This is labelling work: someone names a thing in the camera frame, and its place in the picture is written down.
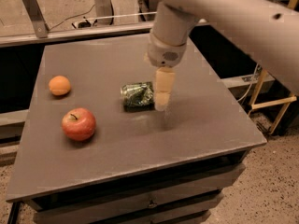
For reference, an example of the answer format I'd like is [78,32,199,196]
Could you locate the grey metal railing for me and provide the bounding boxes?
[0,17,209,49]

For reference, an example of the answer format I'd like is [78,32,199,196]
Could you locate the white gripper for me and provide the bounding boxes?
[147,32,187,111]

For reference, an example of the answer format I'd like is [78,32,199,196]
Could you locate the grey drawer cabinet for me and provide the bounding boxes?
[7,35,264,224]

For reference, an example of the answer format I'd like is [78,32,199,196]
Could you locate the white cable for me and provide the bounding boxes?
[236,63,261,105]

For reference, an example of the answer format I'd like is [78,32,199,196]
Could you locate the green soda can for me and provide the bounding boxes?
[121,82,154,107]

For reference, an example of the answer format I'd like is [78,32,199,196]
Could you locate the left metal railing bracket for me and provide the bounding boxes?
[22,0,49,38]

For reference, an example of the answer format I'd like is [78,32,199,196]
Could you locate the red apple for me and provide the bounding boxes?
[61,107,96,141]

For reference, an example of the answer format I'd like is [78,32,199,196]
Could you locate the orange fruit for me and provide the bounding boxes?
[49,76,71,96]

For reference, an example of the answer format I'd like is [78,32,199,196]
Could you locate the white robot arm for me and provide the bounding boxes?
[148,0,299,111]

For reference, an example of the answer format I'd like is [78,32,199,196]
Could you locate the brass drawer knob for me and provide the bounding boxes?
[148,199,158,209]

